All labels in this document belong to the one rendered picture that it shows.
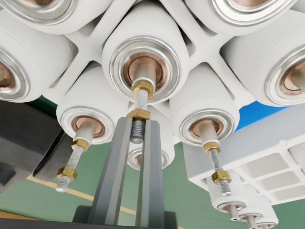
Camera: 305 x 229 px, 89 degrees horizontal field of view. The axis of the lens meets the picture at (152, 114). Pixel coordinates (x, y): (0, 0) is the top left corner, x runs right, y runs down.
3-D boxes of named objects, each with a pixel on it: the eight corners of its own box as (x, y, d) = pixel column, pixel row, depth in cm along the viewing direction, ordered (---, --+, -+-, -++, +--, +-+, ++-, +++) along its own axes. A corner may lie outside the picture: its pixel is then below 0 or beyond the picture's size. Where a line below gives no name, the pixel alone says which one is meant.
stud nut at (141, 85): (130, 93, 15) (129, 98, 14) (135, 77, 14) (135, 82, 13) (150, 99, 15) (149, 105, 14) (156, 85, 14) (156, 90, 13)
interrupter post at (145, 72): (157, 80, 17) (157, 97, 15) (136, 83, 18) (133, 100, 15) (154, 60, 16) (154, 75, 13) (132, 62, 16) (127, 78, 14)
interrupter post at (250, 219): (246, 217, 49) (251, 230, 47) (243, 215, 48) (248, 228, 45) (254, 216, 48) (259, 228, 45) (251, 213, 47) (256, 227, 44)
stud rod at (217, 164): (209, 139, 21) (227, 197, 16) (203, 137, 21) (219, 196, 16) (213, 135, 21) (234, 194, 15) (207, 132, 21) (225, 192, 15)
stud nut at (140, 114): (124, 121, 12) (121, 129, 11) (130, 105, 11) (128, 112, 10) (148, 128, 12) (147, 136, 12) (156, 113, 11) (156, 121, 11)
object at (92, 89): (88, 75, 37) (49, 133, 24) (100, 38, 31) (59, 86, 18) (125, 93, 40) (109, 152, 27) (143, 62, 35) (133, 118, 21)
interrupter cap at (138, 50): (181, 97, 19) (181, 100, 18) (120, 102, 20) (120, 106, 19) (179, 28, 14) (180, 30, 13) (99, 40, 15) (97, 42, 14)
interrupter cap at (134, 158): (173, 166, 30) (173, 169, 29) (136, 171, 31) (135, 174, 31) (163, 141, 25) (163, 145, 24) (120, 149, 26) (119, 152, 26)
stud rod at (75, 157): (81, 134, 21) (54, 191, 16) (82, 130, 21) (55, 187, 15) (88, 136, 22) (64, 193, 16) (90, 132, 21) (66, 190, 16)
